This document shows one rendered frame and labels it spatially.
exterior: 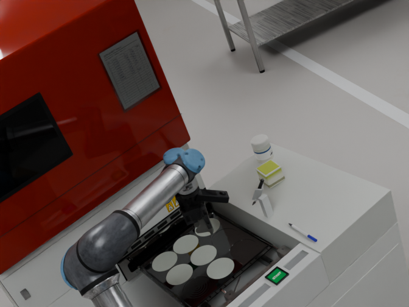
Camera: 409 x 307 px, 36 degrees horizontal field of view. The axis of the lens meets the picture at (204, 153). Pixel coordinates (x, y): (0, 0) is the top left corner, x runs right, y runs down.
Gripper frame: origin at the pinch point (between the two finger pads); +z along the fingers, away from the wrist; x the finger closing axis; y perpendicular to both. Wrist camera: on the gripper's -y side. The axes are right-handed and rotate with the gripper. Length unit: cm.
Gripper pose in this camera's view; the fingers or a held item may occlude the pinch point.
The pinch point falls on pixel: (212, 230)
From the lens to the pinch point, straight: 220.2
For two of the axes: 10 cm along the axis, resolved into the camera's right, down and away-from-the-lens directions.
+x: 1.8, 4.8, -8.6
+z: 3.1, 8.0, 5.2
